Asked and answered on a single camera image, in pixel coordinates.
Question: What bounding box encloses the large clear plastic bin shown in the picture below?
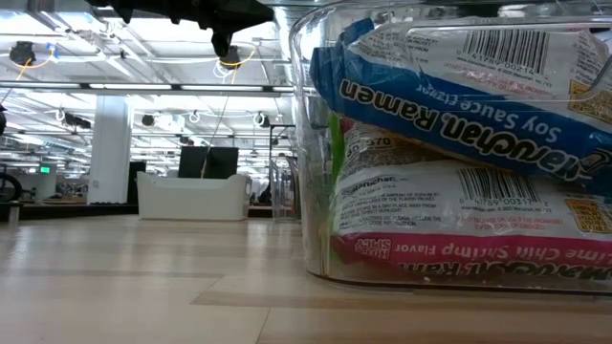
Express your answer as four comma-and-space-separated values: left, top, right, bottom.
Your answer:
289, 0, 612, 295

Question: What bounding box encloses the lime chili shrimp ramen packet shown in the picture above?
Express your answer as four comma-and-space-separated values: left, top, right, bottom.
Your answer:
328, 113, 346, 262
329, 117, 612, 283

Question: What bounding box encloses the blue ramen packet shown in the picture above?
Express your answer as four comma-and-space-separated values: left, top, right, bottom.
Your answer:
309, 16, 612, 197

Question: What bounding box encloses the black ceiling spotlight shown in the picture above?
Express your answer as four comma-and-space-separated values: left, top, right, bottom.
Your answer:
219, 45, 243, 72
9, 40, 37, 67

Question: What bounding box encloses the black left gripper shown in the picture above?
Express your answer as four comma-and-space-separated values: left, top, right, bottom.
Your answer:
166, 0, 276, 59

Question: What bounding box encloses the white plastic bin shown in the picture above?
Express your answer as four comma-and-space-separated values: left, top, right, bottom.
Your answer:
136, 171, 253, 222

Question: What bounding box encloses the black metal table frame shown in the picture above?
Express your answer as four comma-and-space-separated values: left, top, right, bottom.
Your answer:
0, 203, 141, 222

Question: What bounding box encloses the black room monitor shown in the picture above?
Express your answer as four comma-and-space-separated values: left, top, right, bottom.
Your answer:
177, 145, 239, 181

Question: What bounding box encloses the small clear plastic bin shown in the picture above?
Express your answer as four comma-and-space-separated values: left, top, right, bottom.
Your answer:
269, 156, 303, 224

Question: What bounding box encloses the white room column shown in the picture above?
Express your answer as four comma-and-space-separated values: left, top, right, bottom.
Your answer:
88, 95, 133, 205

